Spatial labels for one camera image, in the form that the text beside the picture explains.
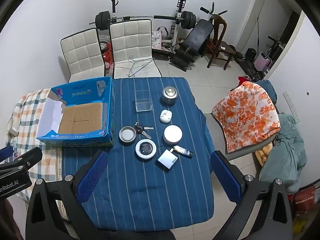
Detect small printed bottle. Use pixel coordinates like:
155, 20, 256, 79
172, 145, 194, 159

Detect white wire hanger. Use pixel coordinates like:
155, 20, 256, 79
127, 55, 156, 78
109, 59, 140, 68

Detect white earbuds case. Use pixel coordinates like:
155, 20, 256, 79
160, 109, 173, 124

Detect pink floral bag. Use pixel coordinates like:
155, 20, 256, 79
151, 27, 163, 50

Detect white padded chair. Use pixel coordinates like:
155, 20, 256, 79
109, 19, 164, 79
60, 28, 106, 83

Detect grey chair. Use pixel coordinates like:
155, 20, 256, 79
203, 112, 278, 161

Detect black car keys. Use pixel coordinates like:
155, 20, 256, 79
134, 121, 154, 140

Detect white barbell rack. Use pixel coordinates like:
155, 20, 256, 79
111, 0, 187, 46

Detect clear plastic box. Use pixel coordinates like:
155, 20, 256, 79
134, 89, 152, 112

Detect blue cardboard box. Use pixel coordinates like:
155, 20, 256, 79
36, 76, 116, 147

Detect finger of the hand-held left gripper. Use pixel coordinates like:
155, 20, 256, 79
0, 146, 43, 172
0, 145, 13, 162

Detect white round jar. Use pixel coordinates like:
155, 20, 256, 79
163, 125, 183, 145

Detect white cup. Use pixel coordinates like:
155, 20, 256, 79
6, 117, 19, 134

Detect blue striped tablecloth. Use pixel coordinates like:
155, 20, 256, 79
61, 77, 215, 232

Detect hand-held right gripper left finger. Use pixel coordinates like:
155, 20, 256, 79
25, 150, 110, 240

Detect black weight bench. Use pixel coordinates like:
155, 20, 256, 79
169, 2, 228, 72

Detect plaid cloth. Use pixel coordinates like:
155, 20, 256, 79
5, 88, 63, 205

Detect silver blue charger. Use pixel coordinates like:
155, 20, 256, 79
155, 148, 178, 170

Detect red plastic bag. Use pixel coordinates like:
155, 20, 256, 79
101, 42, 113, 68

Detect yellow cartoon blanket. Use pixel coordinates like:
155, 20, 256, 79
254, 142, 274, 167

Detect round black white disc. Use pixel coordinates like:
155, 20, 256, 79
135, 139, 157, 160

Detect person's left forearm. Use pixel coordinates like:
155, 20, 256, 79
0, 199, 23, 240

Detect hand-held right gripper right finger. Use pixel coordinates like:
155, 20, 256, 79
210, 150, 293, 240

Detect orange printed bag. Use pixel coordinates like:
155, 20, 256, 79
292, 186, 316, 214

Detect round silver tin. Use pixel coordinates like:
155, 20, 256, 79
161, 86, 178, 105

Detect wooden chair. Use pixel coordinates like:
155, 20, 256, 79
207, 14, 237, 71

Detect black barbell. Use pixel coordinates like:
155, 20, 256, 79
95, 10, 198, 30

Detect teal blanket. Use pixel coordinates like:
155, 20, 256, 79
258, 113, 308, 194

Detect round metal lid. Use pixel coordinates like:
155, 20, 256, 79
119, 126, 137, 144

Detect dark blue garment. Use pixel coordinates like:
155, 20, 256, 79
256, 79, 278, 103

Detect orange floral cloth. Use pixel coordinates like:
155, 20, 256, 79
212, 82, 281, 154

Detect black scooter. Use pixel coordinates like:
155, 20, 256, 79
234, 36, 286, 81

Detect white wall switch panel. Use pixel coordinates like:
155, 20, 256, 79
282, 91, 299, 121

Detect pink suitcase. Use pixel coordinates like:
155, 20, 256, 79
255, 52, 272, 72

